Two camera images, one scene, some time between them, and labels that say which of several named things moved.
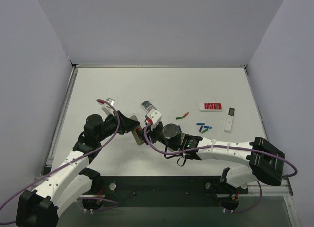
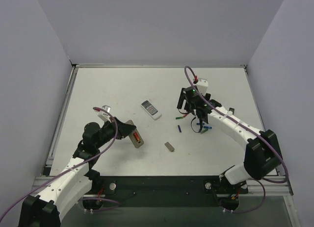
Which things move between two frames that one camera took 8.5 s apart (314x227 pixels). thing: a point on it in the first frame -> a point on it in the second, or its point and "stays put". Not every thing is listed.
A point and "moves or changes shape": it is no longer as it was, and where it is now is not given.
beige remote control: [140, 141] moves or changes shape
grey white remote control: [147, 106] stays put
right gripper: [152, 132] -> [185, 102]
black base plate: [162, 190] stays put
